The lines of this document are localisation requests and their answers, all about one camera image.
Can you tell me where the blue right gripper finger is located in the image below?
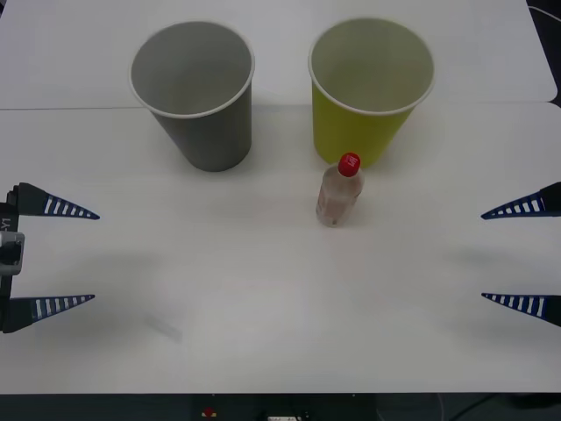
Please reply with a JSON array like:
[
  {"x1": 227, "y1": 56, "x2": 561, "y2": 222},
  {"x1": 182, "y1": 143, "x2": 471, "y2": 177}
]
[
  {"x1": 480, "y1": 292, "x2": 561, "y2": 328},
  {"x1": 480, "y1": 182, "x2": 561, "y2": 220}
]

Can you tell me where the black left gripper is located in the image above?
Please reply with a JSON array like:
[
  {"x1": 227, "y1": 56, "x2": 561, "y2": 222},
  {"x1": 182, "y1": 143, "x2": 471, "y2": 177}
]
[{"x1": 0, "y1": 182, "x2": 101, "y2": 334}]

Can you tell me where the clear bottle with red cap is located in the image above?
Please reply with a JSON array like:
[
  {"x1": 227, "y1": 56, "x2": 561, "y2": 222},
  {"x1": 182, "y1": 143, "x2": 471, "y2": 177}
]
[{"x1": 314, "y1": 152, "x2": 366, "y2": 228}]

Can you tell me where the yellow-green plastic waste bin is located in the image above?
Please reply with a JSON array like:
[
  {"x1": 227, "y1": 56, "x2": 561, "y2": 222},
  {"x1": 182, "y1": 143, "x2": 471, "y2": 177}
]
[{"x1": 308, "y1": 17, "x2": 436, "y2": 170}]

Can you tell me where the grey plastic waste bin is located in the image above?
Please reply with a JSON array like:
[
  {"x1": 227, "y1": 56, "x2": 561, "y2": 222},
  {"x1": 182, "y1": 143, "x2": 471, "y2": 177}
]
[{"x1": 128, "y1": 20, "x2": 256, "y2": 173}]

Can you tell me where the white cable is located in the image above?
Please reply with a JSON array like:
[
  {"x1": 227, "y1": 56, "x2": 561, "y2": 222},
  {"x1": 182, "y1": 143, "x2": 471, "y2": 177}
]
[{"x1": 528, "y1": 4, "x2": 561, "y2": 21}]

